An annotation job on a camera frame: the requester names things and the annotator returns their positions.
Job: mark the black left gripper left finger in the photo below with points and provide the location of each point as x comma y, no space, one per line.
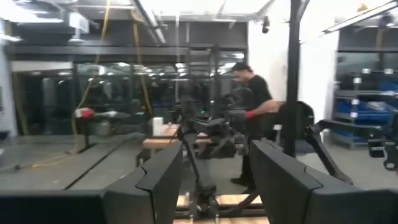
77,208

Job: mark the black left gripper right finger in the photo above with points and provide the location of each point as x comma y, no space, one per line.
326,208

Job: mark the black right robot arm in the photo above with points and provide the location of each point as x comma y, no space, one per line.
199,169

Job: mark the white cylinder container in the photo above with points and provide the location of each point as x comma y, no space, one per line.
157,126

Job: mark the wooden table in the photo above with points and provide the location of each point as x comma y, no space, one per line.
158,143

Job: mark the person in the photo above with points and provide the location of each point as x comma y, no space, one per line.
259,90

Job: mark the black chair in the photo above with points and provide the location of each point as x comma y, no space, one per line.
308,118

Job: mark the red and white stand tool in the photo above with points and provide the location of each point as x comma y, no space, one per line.
84,113

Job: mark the shelf with blue bins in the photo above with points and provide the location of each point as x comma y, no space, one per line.
367,112

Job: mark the ceiling light fixture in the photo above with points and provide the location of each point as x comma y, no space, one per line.
357,19

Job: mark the black upright frame post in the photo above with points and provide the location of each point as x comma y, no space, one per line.
293,77

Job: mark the black ceiling camera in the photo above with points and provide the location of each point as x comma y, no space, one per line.
265,26

